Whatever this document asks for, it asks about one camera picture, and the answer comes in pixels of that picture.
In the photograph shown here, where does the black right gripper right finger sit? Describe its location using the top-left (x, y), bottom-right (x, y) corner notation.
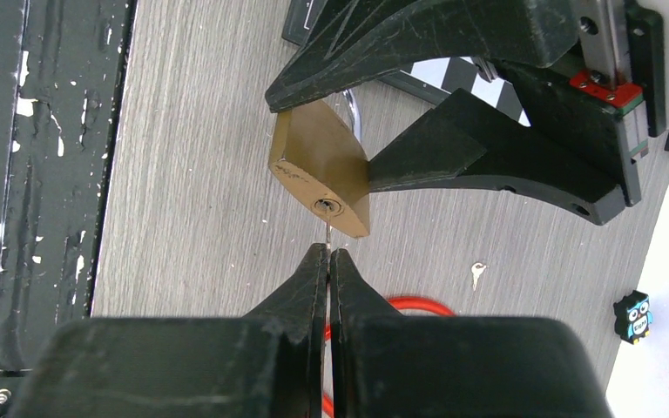
top-left (329, 249), bottom-right (611, 417)

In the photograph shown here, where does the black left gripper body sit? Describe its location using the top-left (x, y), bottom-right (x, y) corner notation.
top-left (496, 1), bottom-right (666, 207)

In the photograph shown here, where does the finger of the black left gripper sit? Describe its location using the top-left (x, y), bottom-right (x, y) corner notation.
top-left (368, 90), bottom-right (625, 226)
top-left (265, 0), bottom-right (578, 112)

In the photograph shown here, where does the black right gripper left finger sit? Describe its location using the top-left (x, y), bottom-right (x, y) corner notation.
top-left (9, 244), bottom-right (328, 417)

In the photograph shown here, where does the brass padlock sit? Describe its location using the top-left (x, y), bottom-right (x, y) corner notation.
top-left (267, 100), bottom-right (370, 239)

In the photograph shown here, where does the small silver key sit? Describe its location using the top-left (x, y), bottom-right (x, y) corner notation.
top-left (470, 262), bottom-right (487, 291)
top-left (321, 200), bottom-right (334, 253)

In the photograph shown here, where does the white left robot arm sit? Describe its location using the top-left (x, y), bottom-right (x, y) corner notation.
top-left (266, 1), bottom-right (669, 225)

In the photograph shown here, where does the small silver key on table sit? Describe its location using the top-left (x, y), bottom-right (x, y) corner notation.
top-left (470, 262), bottom-right (487, 291)

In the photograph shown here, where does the black white chessboard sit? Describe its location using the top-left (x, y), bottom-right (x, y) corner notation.
top-left (280, 0), bottom-right (532, 128)

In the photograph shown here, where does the blue owl eraser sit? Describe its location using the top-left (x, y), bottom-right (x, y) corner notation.
top-left (612, 290), bottom-right (653, 345)

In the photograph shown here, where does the red cable lock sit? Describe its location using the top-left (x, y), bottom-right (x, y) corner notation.
top-left (321, 296), bottom-right (456, 417)

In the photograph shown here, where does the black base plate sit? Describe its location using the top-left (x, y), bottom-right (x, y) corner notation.
top-left (0, 0), bottom-right (136, 417)

